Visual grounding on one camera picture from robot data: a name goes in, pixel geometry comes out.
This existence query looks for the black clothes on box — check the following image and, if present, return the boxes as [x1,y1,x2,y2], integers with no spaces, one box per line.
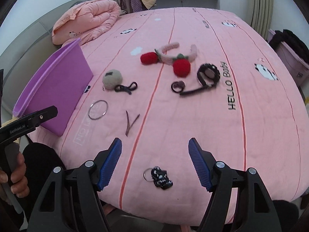
[269,29,309,64]

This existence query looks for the grey fluffy pompom hair tie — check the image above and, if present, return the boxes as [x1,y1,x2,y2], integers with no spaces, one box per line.
[102,69,138,96]

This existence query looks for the black elastic hair tie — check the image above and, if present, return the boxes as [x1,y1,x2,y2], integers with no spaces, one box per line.
[171,81,185,94]

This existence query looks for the person's left hand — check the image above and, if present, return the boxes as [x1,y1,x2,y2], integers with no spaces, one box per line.
[1,152,29,204]

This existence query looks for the large silver hoop ring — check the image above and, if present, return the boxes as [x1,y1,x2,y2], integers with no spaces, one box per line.
[87,99,109,121]

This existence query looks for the grey upholstered headboard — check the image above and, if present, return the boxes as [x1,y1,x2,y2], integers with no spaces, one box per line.
[1,0,91,113]

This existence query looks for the purple plastic basin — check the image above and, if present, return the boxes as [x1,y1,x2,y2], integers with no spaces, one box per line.
[13,38,93,137]

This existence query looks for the pink bed sheet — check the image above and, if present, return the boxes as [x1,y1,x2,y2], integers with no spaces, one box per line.
[31,8,308,225]

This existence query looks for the folded pink quilt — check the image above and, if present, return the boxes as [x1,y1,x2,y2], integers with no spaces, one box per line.
[52,0,121,45]

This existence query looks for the pink storage box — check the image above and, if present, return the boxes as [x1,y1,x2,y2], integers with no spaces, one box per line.
[268,29,308,86]

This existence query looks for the beige curtain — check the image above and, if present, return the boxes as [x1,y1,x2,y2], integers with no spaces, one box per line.
[246,0,273,40]

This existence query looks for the black digital wristwatch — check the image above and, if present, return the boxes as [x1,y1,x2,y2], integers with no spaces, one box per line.
[180,63,221,96]

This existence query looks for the dark hair pin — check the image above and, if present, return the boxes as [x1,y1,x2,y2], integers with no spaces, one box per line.
[125,111,140,136]

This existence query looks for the black white keychain charm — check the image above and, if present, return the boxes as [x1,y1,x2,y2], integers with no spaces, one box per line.
[143,166,173,190]

